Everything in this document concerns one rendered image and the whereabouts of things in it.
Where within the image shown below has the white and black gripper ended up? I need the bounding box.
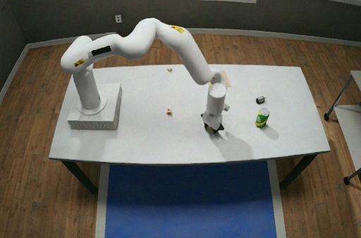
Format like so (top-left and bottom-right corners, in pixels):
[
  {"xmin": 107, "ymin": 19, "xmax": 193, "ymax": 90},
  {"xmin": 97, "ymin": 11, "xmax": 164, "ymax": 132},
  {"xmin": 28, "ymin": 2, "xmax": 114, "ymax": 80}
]
[{"xmin": 201, "ymin": 109, "xmax": 224, "ymax": 134}]

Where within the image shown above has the green and yellow drink can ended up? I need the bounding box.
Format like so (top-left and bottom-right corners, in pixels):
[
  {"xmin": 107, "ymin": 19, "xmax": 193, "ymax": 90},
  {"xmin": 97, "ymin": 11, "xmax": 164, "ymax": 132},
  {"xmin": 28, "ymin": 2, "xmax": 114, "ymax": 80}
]
[{"xmin": 255, "ymin": 108, "xmax": 270, "ymax": 128}]

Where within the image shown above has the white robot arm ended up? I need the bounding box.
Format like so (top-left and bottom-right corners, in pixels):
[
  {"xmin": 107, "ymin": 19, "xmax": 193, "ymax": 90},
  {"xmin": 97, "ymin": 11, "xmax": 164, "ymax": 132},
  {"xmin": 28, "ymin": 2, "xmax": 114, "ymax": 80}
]
[{"xmin": 61, "ymin": 18, "xmax": 230, "ymax": 117}]

